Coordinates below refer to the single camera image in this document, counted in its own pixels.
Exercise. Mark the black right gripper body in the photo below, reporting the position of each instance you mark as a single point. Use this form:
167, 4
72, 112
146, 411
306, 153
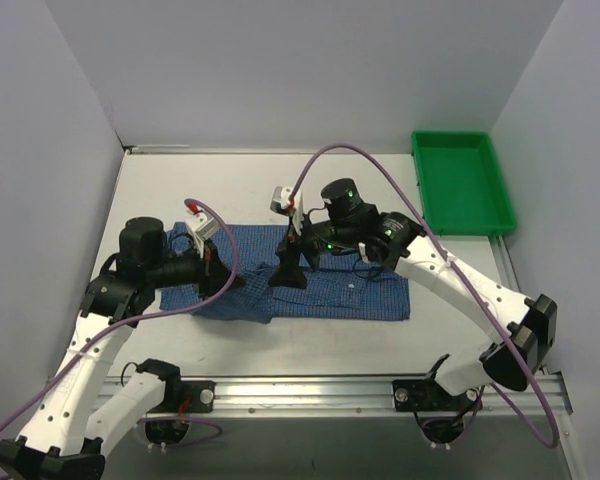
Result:
290, 248

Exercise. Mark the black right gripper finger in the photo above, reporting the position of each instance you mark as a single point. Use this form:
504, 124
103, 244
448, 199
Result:
288, 273
312, 249

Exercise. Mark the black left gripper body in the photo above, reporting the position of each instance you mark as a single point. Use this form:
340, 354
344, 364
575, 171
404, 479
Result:
206, 272

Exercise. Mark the blue checkered long sleeve shirt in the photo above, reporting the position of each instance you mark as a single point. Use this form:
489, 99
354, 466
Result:
343, 288

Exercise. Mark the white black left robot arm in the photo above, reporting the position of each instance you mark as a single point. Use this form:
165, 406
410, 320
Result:
66, 437

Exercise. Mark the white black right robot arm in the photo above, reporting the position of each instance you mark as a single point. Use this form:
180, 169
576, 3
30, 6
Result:
520, 330

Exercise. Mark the green plastic bin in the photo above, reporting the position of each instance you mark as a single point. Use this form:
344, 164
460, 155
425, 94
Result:
462, 188

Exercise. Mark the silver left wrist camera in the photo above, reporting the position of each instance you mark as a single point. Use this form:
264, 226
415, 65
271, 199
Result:
201, 226

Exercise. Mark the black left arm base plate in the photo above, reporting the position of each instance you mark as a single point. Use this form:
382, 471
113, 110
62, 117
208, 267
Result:
191, 396

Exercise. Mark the aluminium front frame rail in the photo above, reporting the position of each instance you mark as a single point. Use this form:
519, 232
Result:
343, 396

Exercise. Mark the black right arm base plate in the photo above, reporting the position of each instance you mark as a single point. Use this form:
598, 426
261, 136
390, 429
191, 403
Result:
426, 396

